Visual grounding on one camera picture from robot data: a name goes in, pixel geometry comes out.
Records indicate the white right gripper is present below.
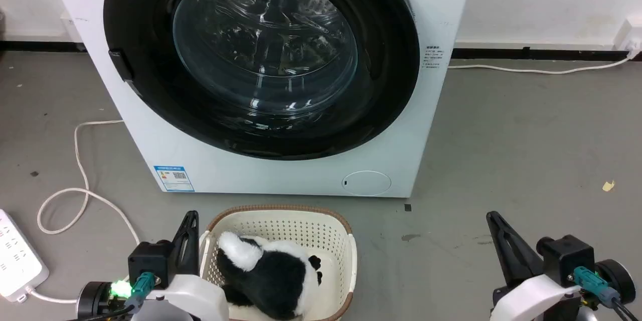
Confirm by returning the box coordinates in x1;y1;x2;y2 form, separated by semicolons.
486;211;584;321

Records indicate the teal plug left gripper cable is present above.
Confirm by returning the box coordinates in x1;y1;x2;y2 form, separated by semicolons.
108;271;156;317

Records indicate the small black text sticker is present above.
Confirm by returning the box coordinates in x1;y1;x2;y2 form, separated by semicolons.
424;45;446;69

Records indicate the black round washer door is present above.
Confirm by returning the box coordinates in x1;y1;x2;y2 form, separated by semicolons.
103;0;421;161

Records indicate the round white filter cover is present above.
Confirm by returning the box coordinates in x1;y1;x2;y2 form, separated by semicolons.
342;171;392;197

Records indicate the teal plug right gripper cable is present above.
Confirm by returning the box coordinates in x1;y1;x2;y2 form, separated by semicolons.
568;266;642;321

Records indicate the white power strip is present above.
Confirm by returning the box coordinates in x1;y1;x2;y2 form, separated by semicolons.
0;209;50;297

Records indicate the teal plug gripper cable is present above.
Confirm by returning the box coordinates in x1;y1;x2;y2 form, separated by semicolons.
568;266;642;321
108;271;156;317

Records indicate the white power strip cable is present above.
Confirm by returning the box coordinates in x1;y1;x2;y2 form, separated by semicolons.
20;119;140;304

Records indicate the blue energy label sticker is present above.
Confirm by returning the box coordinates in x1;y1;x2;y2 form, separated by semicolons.
153;165;195;193

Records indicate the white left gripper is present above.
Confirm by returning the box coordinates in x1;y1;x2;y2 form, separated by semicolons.
131;210;230;321

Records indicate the cream laundry basket brown rim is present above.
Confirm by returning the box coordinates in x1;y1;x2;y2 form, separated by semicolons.
199;205;358;321

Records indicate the white front-load washing machine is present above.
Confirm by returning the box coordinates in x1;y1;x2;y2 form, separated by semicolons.
42;0;477;198

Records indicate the white wall plug box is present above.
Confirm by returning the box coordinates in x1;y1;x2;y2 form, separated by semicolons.
614;16;642;59

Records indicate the black and white plush toy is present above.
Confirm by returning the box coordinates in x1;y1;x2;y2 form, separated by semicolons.
216;231;323;320

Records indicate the white wall cable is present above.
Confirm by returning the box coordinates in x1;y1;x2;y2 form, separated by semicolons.
448;50;638;75

